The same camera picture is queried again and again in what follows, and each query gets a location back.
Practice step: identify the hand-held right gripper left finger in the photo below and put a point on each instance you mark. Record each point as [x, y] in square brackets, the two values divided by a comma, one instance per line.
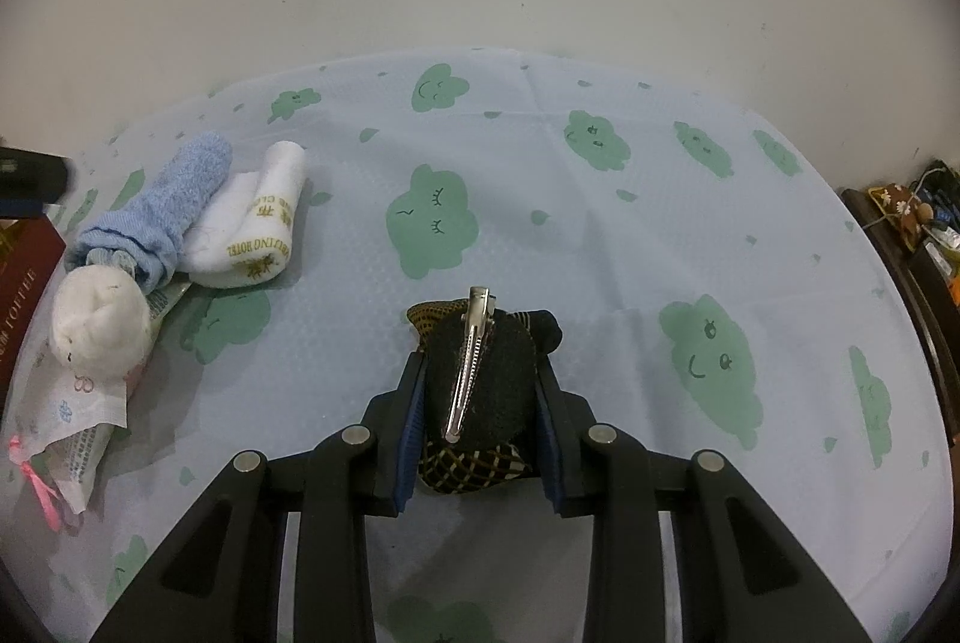
[409, 433]

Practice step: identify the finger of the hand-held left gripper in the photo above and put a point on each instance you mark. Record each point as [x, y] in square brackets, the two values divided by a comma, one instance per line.
[34, 178]

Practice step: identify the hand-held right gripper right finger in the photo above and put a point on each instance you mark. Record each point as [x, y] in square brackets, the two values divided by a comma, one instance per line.
[547, 440]

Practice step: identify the black hair clip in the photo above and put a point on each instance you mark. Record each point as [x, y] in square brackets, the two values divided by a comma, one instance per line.
[495, 388]

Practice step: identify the red tin box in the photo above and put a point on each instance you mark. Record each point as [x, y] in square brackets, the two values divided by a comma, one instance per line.
[22, 283]

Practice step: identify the white plush ball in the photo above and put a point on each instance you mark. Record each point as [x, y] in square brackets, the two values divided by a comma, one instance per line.
[97, 320]

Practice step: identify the blue rolled towel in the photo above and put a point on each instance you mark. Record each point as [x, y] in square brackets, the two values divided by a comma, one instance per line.
[180, 193]

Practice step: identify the teal packet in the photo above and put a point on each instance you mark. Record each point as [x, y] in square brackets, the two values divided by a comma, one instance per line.
[169, 309]

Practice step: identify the green cloud print tablecloth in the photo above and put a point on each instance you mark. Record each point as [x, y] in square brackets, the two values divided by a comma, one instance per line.
[600, 253]

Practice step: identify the white rolled towel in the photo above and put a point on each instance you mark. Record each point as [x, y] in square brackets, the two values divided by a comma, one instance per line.
[255, 223]

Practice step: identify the floral pouch with pink ribbon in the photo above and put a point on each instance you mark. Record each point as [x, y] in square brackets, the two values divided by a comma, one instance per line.
[67, 410]

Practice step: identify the dark wooden cabinet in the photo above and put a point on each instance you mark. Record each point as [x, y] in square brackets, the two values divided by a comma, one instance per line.
[934, 328]

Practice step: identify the brown daisy print pouch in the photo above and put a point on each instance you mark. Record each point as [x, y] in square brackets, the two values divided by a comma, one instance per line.
[900, 208]

